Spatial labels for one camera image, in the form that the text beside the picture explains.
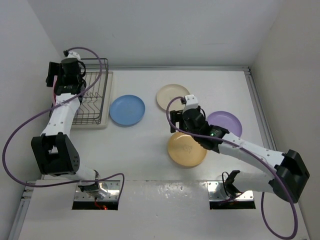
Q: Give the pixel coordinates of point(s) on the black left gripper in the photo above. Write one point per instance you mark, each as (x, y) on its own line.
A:
(54, 69)

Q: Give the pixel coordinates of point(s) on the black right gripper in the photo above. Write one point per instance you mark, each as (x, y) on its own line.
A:
(173, 114)

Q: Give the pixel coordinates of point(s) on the pink plate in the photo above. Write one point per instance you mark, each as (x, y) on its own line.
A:
(53, 90)

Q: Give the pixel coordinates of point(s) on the cream plate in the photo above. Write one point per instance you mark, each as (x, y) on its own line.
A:
(169, 92)

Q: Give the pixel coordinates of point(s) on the orange plate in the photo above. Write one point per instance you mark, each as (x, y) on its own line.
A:
(185, 151)

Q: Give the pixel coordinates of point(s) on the blue plate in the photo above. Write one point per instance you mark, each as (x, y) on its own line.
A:
(127, 110)

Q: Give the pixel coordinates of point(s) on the purple plate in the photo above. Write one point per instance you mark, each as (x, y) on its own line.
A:
(226, 120)

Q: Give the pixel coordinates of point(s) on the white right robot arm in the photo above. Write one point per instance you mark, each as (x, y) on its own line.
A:
(281, 173)

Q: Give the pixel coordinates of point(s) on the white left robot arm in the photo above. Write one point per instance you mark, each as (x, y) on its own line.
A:
(54, 152)

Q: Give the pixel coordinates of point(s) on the beige drip tray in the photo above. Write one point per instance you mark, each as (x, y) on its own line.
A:
(106, 100)

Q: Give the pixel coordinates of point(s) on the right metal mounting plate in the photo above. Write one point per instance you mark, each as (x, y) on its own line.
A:
(216, 193)

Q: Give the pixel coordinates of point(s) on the metal mounting plate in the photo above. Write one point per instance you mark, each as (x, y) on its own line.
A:
(104, 191)
(216, 193)

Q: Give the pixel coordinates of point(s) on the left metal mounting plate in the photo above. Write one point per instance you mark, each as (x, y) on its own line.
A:
(104, 191)

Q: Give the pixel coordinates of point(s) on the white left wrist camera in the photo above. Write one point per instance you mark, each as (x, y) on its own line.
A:
(73, 53)

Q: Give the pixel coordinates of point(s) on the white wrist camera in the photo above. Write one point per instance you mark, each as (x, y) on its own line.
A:
(190, 102)
(73, 53)

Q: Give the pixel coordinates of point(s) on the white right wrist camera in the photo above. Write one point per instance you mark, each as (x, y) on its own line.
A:
(190, 102)

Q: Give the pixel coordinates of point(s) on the metal wire dish rack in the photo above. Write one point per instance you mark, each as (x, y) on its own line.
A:
(94, 69)

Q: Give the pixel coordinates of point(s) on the aluminium table edge rail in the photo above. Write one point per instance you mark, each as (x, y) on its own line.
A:
(263, 125)

